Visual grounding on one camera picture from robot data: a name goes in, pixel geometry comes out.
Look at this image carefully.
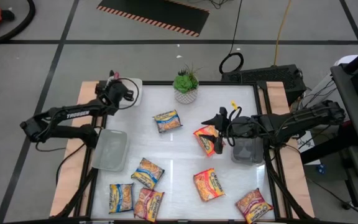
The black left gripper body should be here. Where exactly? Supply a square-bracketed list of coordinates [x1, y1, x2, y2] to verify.
[103, 79, 131, 108]

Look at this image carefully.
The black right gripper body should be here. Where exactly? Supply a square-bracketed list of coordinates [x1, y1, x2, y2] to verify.
[227, 115, 262, 139]

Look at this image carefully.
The orange chicken ramen pack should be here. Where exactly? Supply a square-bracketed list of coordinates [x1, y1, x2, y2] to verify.
[193, 124, 227, 157]
[193, 167, 226, 202]

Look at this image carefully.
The grey translucent plastic bin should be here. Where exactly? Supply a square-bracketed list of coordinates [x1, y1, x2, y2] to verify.
[230, 136, 265, 166]

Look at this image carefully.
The clear plastic bin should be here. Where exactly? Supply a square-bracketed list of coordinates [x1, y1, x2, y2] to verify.
[91, 128, 130, 172]

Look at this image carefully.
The blue soy sauce ramen pack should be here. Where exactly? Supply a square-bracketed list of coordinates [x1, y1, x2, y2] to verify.
[131, 157, 166, 190]
[152, 109, 183, 134]
[108, 182, 135, 215]

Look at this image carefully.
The white plastic bin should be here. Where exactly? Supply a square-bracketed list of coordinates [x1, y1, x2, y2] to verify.
[104, 77, 144, 107]

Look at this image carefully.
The succulent plant in patterned pot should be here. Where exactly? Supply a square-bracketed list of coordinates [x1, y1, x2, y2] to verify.
[172, 62, 202, 105]

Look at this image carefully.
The light wooden side board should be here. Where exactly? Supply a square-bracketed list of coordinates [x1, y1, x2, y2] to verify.
[50, 81, 105, 218]
[265, 81, 316, 218]

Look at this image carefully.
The black computer case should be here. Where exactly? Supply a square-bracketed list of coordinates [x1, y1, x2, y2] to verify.
[221, 64, 307, 105]

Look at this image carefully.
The white paper sheet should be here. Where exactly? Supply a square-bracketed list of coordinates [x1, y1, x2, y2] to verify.
[296, 130, 322, 166]

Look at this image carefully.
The white computer tower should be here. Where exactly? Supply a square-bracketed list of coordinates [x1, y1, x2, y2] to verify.
[303, 72, 338, 113]

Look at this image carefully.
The black desk leg beam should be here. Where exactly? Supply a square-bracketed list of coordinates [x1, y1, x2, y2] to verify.
[300, 123, 358, 166]

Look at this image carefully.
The black hazard-striped floor mat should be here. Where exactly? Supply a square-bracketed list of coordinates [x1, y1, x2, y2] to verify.
[96, 0, 211, 38]

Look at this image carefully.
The black metal table frame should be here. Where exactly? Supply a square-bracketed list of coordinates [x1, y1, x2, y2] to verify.
[53, 80, 312, 224]

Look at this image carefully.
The black cable with loop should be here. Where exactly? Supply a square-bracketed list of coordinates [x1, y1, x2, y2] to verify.
[218, 0, 244, 75]

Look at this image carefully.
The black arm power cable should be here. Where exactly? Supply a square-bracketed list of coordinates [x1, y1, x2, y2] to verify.
[35, 141, 88, 187]

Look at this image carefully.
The yellow hanging cable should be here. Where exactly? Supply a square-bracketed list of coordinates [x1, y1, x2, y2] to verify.
[273, 0, 293, 67]

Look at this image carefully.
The black vacuum hose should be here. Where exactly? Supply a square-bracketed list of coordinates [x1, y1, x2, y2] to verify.
[0, 0, 36, 48]

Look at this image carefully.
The black floor cable with plug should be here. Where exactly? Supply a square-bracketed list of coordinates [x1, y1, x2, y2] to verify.
[305, 175, 358, 222]

